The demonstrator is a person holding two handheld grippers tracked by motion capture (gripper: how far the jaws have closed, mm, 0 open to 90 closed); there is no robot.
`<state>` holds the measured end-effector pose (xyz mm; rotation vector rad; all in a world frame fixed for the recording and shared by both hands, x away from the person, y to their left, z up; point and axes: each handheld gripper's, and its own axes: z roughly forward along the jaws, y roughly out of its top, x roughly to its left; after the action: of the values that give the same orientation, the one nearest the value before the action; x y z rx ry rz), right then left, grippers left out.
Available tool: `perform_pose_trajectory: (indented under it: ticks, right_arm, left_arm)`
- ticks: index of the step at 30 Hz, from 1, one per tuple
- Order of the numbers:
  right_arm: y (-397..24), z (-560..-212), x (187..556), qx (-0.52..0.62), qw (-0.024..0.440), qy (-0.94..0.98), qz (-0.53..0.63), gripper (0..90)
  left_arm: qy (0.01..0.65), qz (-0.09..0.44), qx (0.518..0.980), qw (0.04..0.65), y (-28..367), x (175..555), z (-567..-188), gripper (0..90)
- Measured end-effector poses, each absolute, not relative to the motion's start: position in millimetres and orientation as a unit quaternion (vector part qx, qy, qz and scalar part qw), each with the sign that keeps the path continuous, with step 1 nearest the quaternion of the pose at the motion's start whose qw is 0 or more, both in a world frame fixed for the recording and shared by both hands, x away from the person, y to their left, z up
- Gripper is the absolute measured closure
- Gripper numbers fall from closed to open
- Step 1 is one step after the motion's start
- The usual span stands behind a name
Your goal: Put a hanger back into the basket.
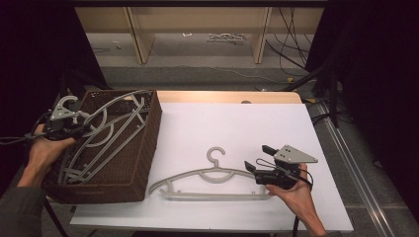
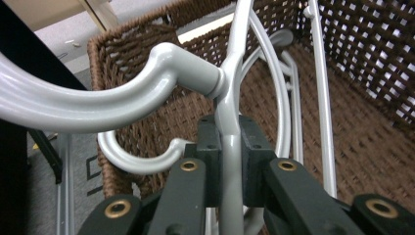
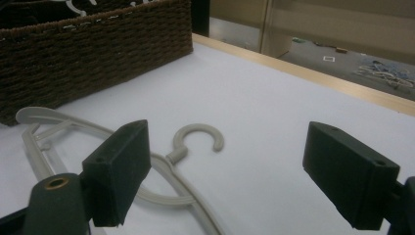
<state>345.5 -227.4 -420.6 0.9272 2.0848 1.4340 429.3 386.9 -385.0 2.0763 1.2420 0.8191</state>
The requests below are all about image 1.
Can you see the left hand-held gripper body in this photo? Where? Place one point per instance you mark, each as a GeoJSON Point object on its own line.
{"type": "Point", "coordinates": [61, 126]}

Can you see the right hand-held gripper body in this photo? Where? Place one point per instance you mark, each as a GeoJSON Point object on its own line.
{"type": "Point", "coordinates": [293, 154]}

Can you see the grey plastic clothes hanger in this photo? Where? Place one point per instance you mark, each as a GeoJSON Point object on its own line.
{"type": "Point", "coordinates": [215, 154]}
{"type": "Point", "coordinates": [112, 146]}

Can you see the brown wicker basket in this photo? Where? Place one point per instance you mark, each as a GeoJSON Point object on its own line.
{"type": "Point", "coordinates": [128, 164]}

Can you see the person's left hand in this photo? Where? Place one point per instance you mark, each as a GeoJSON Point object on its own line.
{"type": "Point", "coordinates": [42, 151]}

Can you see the person's right hand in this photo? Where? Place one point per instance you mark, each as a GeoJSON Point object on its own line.
{"type": "Point", "coordinates": [298, 199]}

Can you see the black metal stand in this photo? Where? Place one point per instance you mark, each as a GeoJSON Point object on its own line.
{"type": "Point", "coordinates": [64, 89]}
{"type": "Point", "coordinates": [333, 98]}

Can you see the white table mat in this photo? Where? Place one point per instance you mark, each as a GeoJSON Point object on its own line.
{"type": "Point", "coordinates": [237, 128]}

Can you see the black curtain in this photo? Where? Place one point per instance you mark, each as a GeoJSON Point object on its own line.
{"type": "Point", "coordinates": [29, 65]}
{"type": "Point", "coordinates": [375, 82]}

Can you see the wooden table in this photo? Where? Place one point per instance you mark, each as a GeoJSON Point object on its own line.
{"type": "Point", "coordinates": [214, 97]}

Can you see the beige wooden shelf unit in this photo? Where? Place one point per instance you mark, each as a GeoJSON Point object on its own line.
{"type": "Point", "coordinates": [145, 42]}

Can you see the metal floor rail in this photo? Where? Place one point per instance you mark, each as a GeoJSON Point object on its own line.
{"type": "Point", "coordinates": [359, 171]}

